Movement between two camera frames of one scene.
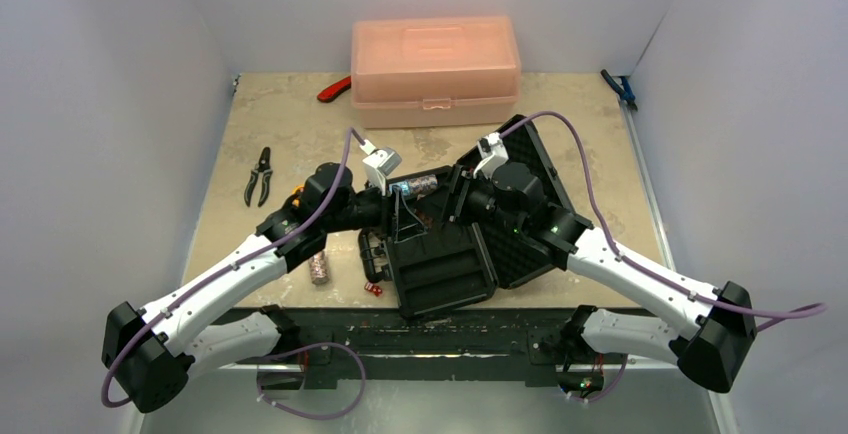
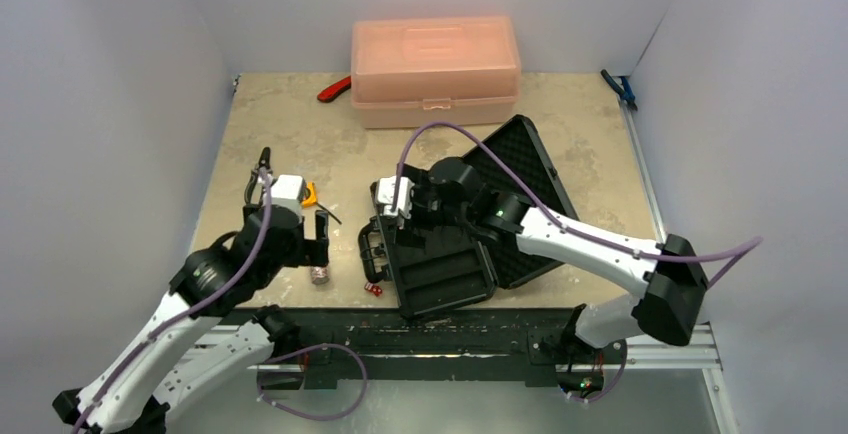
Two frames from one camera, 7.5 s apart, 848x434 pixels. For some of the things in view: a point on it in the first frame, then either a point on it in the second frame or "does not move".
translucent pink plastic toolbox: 435,71 does not move
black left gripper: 380,203 to 311,251
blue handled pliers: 623,89 does not move
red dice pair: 376,289 does not move
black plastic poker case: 437,250 does not move
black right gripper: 457,191 to 382,220
